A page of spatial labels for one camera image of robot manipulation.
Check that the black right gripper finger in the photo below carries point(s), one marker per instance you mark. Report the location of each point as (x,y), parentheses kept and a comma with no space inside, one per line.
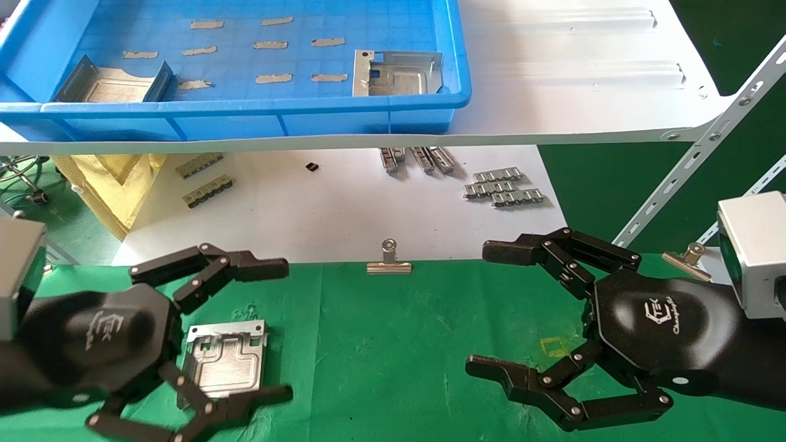
(552,396)
(583,252)

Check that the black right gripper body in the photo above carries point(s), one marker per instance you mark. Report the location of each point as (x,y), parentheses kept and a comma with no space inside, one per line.
(663,331)

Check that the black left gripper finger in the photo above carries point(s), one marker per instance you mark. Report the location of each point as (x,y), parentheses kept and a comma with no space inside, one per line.
(209,264)
(245,405)

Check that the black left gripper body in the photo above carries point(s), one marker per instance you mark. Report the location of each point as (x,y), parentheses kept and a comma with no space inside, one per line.
(98,344)

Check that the stamped sheet metal part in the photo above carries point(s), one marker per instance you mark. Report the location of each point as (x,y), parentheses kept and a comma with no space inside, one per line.
(224,362)

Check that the grey metal link strip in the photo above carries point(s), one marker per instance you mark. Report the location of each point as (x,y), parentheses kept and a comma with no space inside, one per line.
(208,191)
(198,165)

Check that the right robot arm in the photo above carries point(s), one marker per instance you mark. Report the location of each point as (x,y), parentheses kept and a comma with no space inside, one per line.
(767,368)

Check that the small silver metal link strip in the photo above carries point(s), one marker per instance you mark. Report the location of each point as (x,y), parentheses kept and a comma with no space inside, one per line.
(497,175)
(488,189)
(517,197)

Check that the silver binder clip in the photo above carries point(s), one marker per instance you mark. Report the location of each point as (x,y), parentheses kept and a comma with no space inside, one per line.
(388,267)
(686,261)

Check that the yellow mesh cloth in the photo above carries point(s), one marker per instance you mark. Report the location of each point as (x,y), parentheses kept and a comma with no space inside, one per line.
(110,190)

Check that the green table cloth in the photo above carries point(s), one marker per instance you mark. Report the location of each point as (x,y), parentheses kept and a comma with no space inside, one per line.
(368,368)

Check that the plain white shelf board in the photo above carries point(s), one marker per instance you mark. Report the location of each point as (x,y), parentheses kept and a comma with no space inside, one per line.
(338,215)

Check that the blue plastic bin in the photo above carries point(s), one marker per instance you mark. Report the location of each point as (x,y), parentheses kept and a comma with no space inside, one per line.
(245,123)

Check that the ribbed white shelf board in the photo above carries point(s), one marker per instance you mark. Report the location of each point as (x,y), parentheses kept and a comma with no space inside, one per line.
(552,92)

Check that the beige tape strip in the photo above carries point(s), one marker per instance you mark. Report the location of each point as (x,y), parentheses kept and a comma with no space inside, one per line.
(277,21)
(274,78)
(271,45)
(195,85)
(207,24)
(328,42)
(199,51)
(329,77)
(140,54)

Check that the sheet metal part, folded sides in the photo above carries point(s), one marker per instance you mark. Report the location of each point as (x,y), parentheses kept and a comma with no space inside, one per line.
(110,86)

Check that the sheet metal part with tab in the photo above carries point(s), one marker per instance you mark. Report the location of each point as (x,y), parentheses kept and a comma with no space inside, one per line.
(399,80)

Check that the perforated white shelf post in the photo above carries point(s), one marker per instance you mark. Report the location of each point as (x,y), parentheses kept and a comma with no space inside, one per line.
(755,184)
(694,156)
(59,252)

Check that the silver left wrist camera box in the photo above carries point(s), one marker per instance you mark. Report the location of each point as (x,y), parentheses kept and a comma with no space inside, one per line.
(18,270)

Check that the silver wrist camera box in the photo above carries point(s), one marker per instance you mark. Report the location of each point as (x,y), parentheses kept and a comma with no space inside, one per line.
(755,245)
(18,270)

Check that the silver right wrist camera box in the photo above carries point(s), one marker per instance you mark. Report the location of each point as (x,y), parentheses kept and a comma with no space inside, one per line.
(755,245)

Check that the chrome caster frame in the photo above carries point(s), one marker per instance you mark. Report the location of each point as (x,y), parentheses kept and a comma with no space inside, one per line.
(38,197)

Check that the silver metal rail piece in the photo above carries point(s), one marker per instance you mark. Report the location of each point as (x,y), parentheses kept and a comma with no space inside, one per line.
(390,159)
(422,159)
(442,159)

